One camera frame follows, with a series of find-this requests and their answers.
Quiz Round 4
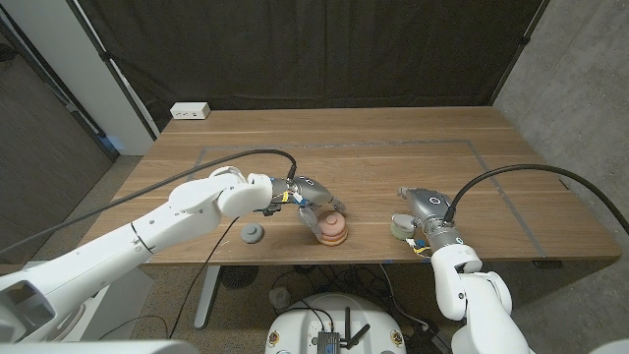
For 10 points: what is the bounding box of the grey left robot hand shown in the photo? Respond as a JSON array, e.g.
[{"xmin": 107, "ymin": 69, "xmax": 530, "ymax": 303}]
[{"xmin": 271, "ymin": 175, "xmax": 347, "ymax": 244}]

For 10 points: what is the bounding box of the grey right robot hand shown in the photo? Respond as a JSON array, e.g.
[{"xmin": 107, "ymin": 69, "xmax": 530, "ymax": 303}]
[{"xmin": 391, "ymin": 186, "xmax": 467, "ymax": 253}]

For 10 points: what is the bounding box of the pink toy disc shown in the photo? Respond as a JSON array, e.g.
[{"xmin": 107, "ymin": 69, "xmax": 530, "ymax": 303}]
[{"xmin": 316, "ymin": 210, "xmax": 348, "ymax": 236}]

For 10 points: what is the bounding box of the green toy disc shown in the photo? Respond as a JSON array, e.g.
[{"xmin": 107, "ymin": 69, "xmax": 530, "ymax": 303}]
[{"xmin": 389, "ymin": 218, "xmax": 417, "ymax": 242}]

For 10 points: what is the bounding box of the grey toy disc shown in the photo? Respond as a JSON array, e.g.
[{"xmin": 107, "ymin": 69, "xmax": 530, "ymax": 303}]
[{"xmin": 239, "ymin": 222, "xmax": 265, "ymax": 245}]

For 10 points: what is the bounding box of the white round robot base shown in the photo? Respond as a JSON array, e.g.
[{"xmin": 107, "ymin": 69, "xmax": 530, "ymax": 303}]
[{"xmin": 263, "ymin": 292, "xmax": 408, "ymax": 354}]

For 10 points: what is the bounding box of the grey round floor object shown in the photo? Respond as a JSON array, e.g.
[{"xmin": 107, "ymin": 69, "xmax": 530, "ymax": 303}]
[{"xmin": 268, "ymin": 286, "xmax": 292, "ymax": 310}]

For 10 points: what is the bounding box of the black round floor fan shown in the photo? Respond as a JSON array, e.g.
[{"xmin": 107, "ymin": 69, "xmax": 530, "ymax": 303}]
[{"xmin": 219, "ymin": 265, "xmax": 260, "ymax": 290}]

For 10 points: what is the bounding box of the black box on floor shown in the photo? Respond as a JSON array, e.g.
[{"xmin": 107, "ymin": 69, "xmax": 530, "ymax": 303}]
[{"xmin": 406, "ymin": 324, "xmax": 453, "ymax": 354}]

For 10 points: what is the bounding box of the white power strip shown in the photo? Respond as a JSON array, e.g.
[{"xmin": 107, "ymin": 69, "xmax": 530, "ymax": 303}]
[{"xmin": 169, "ymin": 101, "xmax": 211, "ymax": 121}]

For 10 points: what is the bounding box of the grey radio module with antennas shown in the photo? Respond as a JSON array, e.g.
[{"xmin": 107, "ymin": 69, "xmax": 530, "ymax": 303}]
[{"xmin": 314, "ymin": 307, "xmax": 372, "ymax": 354}]

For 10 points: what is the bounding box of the black backdrop stand pole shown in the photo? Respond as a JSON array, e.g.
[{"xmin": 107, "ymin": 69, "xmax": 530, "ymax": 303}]
[
  {"xmin": 489, "ymin": 0, "xmax": 550, "ymax": 105},
  {"xmin": 65, "ymin": 0, "xmax": 161, "ymax": 142}
]

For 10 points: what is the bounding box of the white floor platform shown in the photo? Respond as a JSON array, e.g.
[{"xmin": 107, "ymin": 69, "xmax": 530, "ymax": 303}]
[{"xmin": 63, "ymin": 267, "xmax": 154, "ymax": 341}]

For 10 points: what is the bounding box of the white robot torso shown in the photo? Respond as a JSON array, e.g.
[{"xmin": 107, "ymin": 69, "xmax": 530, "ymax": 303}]
[{"xmin": 0, "ymin": 337, "xmax": 629, "ymax": 354}]

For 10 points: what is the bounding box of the left arm thick black cable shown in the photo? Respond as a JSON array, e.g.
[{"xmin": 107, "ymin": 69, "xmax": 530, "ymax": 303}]
[{"xmin": 0, "ymin": 148, "xmax": 299, "ymax": 255}]

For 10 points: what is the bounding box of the arm thick black cable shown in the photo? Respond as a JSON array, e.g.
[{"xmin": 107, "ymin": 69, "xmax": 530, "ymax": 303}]
[
  {"xmin": 441, "ymin": 163, "xmax": 629, "ymax": 235},
  {"xmin": 0, "ymin": 148, "xmax": 299, "ymax": 255}
]

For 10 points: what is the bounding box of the right arm thick black cable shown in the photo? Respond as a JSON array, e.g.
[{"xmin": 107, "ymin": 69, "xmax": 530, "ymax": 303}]
[{"xmin": 441, "ymin": 163, "xmax": 629, "ymax": 235}]

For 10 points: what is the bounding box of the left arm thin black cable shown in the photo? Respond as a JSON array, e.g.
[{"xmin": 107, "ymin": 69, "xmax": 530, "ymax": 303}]
[{"xmin": 169, "ymin": 215, "xmax": 241, "ymax": 340}]

